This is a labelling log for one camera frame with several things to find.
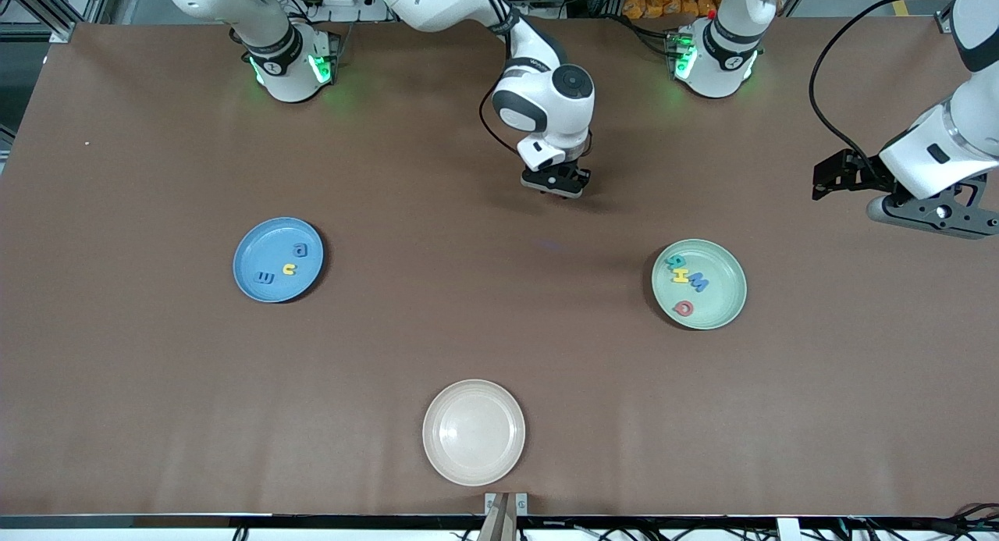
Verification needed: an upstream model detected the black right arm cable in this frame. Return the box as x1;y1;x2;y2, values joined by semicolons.
468;0;524;161

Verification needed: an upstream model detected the tan camera post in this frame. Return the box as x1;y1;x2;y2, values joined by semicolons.
478;494;520;541

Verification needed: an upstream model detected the green plate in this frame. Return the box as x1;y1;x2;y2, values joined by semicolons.
651;238;748;331

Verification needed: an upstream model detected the metal mounting bracket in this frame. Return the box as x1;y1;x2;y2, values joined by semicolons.
484;492;529;517

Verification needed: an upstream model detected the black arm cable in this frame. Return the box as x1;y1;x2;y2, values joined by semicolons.
809;0;959;179
468;0;524;161

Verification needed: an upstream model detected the black cable bundle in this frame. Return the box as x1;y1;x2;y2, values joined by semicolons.
948;500;999;541

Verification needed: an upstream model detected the blue plate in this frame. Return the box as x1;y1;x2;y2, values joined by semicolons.
233;216;325;304

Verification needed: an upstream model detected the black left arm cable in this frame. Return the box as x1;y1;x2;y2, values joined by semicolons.
809;0;959;179

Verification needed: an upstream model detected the brown table cover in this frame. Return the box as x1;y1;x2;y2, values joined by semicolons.
0;16;999;518

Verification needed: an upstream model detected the cream plate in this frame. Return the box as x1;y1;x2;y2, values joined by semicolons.
422;379;526;487

